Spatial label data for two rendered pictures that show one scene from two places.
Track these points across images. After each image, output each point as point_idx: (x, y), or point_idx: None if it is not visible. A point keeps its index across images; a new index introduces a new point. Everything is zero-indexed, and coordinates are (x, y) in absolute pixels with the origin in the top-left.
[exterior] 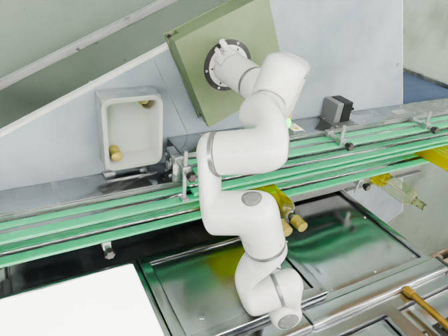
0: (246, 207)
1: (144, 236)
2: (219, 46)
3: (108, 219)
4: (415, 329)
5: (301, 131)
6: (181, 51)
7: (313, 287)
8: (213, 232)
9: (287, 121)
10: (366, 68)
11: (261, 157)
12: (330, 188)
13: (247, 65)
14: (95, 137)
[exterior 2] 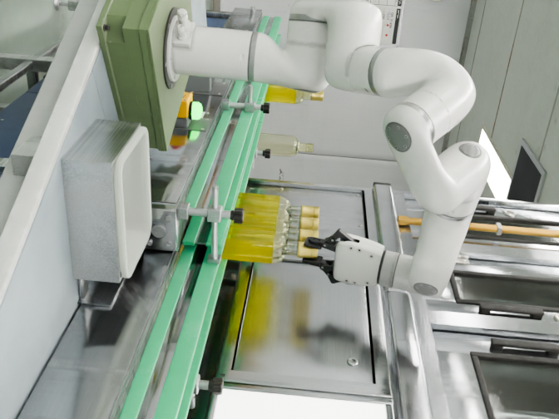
0: (477, 160)
1: None
2: (170, 22)
3: (198, 339)
4: None
5: (207, 115)
6: (152, 44)
7: None
8: (457, 205)
9: (201, 106)
10: (192, 10)
11: (467, 104)
12: None
13: (239, 33)
14: (68, 245)
